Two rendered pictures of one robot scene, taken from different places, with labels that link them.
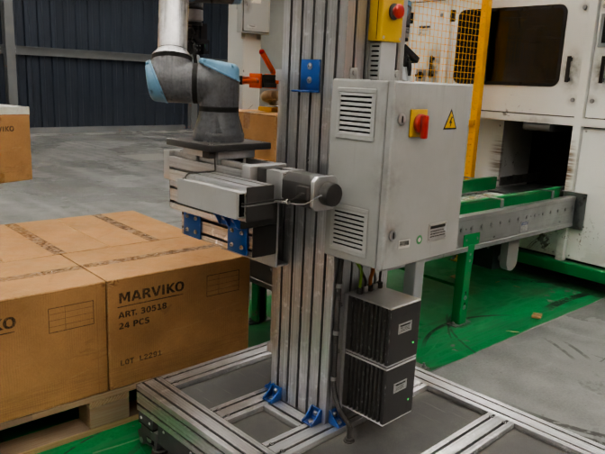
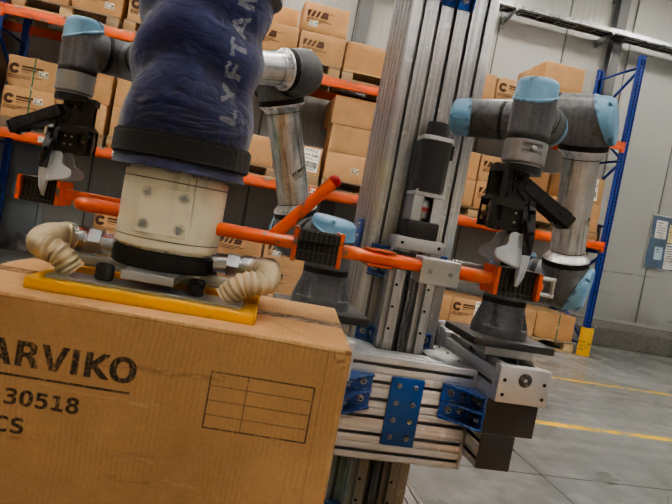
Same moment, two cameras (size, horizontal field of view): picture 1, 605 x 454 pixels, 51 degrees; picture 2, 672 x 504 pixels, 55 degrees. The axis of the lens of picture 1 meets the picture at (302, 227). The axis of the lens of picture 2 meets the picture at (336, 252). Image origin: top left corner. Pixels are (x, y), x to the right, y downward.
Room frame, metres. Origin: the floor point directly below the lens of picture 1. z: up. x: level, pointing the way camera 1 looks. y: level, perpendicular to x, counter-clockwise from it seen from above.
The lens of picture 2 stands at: (3.59, 0.84, 1.27)
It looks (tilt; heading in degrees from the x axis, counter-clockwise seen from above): 3 degrees down; 214
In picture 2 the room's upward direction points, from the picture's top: 10 degrees clockwise
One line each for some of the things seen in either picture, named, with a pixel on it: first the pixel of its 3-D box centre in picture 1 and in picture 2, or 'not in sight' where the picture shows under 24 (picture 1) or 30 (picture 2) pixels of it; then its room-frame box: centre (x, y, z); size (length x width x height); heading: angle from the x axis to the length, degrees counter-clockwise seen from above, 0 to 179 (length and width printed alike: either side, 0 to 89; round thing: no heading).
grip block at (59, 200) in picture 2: not in sight; (45, 190); (2.85, -0.40, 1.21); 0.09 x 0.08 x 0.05; 40
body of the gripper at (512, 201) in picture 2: (194, 39); (510, 199); (2.48, 0.44, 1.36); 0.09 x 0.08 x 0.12; 130
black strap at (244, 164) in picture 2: not in sight; (183, 152); (2.85, 0.00, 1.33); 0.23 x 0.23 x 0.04
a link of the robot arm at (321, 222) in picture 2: not in sight; (329, 241); (2.24, -0.10, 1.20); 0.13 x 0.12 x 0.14; 76
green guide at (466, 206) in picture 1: (493, 205); not in sight; (3.43, -1.04, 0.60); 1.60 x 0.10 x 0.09; 132
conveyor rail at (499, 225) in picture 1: (462, 233); not in sight; (3.15, -0.81, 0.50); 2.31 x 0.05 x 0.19; 132
